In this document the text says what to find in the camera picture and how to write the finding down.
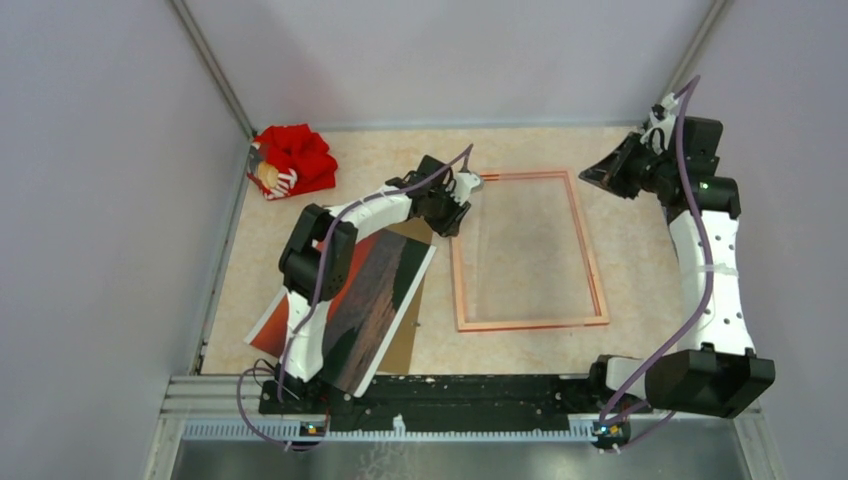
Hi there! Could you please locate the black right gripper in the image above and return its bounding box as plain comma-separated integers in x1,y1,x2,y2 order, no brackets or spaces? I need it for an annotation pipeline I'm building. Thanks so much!
579,132,676,200

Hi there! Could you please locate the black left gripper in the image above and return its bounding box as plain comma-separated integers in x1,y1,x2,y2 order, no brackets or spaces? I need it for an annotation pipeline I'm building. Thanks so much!
422,184,469,238

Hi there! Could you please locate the clear plastic frame sheet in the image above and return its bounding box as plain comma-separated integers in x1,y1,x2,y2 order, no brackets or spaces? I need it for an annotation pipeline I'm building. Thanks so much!
463,175,598,323

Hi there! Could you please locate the sunset landscape photo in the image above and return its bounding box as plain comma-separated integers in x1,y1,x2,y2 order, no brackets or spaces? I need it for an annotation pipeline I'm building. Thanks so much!
243,228,439,399

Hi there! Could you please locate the brown fibreboard backing board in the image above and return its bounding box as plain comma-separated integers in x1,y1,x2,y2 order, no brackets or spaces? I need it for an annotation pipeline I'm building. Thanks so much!
317,217,435,376

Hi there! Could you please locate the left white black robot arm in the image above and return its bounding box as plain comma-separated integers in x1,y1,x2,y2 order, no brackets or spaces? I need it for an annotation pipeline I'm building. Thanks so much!
273,151,483,414

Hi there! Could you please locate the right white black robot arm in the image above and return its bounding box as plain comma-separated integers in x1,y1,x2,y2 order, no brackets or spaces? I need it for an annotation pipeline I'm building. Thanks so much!
579,117,776,421

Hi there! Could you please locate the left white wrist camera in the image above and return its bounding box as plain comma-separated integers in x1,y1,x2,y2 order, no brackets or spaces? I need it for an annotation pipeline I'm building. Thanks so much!
451,171,484,205

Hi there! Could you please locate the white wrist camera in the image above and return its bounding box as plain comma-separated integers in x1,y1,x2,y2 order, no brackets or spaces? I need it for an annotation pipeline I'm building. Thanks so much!
644,92,682,137
451,171,484,205

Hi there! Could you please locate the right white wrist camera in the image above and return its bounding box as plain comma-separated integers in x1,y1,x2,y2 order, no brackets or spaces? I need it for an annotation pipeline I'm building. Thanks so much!
644,92,682,137

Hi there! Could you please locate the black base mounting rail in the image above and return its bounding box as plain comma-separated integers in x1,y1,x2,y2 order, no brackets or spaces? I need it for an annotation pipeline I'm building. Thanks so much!
258,374,613,433

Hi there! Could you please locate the white slotted cable duct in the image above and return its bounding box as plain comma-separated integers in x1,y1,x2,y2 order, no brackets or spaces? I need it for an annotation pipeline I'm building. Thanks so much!
182,416,596,443

